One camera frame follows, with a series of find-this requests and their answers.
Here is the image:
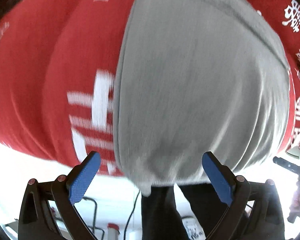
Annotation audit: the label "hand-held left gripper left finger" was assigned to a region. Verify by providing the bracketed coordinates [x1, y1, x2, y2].
[17, 151, 102, 240]

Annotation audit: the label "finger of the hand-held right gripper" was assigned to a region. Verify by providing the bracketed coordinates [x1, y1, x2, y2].
[272, 156, 300, 174]

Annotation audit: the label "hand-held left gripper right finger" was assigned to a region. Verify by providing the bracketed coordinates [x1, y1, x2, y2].
[201, 151, 287, 240]

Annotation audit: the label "grey sweater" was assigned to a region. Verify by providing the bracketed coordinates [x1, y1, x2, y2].
[112, 0, 298, 197]

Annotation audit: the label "person's right hand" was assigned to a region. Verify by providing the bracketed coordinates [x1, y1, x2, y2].
[291, 177, 300, 212]

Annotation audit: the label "white printed paper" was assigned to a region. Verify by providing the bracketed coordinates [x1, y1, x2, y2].
[184, 217, 205, 240]

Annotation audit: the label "white bottle red cap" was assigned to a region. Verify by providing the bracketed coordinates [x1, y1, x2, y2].
[107, 224, 120, 240]

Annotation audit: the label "person's black pants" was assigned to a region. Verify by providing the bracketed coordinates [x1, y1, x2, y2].
[141, 182, 253, 240]

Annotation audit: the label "red printed blanket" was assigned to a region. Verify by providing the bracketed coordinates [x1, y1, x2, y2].
[0, 0, 300, 178]

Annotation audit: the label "black metal frame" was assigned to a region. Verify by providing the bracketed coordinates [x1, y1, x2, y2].
[84, 197, 98, 240]

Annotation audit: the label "black cable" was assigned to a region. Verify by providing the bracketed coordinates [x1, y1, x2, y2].
[124, 190, 141, 240]

